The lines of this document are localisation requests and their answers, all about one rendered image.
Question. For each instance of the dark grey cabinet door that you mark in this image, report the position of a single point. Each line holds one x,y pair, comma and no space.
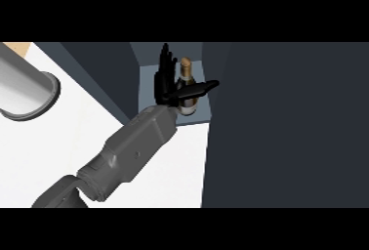
288,130

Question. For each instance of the tan wooden panel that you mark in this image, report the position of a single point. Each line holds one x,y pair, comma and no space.
18,47

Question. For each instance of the dark wine bottle gold neck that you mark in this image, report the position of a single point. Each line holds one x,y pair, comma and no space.
185,66

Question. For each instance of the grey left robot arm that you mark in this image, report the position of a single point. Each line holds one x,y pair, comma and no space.
136,146

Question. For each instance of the dark grey cabinet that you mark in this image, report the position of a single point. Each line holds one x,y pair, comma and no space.
109,74

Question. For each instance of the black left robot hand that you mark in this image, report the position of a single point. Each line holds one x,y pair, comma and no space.
166,83

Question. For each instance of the pale grey cylinder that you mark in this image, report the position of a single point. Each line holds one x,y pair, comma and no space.
21,88

